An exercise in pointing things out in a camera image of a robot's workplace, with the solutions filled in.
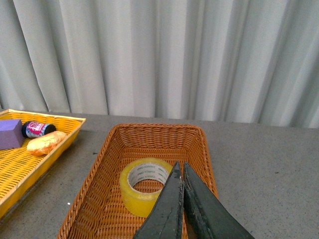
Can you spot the yellow plastic basket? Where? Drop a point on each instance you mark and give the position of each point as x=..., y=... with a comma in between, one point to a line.
x=19, y=170

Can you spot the yellow packing tape roll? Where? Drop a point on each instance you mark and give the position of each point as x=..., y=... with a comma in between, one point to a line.
x=137, y=202

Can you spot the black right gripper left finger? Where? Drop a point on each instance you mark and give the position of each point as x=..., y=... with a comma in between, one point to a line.
x=166, y=217

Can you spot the grey curtain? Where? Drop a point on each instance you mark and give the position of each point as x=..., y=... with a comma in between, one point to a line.
x=254, y=61

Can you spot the small pink-labelled bottle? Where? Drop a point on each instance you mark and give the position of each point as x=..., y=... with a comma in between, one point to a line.
x=34, y=129

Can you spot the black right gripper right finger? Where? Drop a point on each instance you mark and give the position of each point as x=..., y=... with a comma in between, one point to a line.
x=205, y=216

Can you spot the toy bread loaf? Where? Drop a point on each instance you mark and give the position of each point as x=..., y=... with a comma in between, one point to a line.
x=45, y=144

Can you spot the brown wicker basket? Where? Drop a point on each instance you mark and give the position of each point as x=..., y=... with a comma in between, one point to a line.
x=98, y=211

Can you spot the purple foam block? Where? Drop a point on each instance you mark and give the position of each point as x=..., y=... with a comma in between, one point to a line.
x=10, y=134

